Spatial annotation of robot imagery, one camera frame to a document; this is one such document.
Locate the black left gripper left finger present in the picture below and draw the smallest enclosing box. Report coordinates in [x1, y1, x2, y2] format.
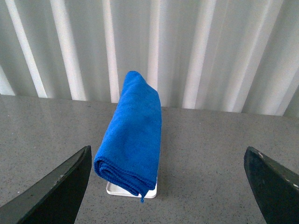
[0, 146, 92, 224]

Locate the blue microfiber cloth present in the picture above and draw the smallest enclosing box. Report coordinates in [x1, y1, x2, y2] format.
[93, 71, 162, 202]

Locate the white towel rack with wooden bars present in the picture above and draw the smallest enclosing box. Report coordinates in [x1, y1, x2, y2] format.
[106, 181, 157, 199]

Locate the white pleated curtain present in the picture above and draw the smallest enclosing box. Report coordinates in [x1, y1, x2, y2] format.
[0, 0, 299, 117]

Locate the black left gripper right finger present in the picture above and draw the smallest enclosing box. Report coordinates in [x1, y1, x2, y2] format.
[244, 147, 299, 224]

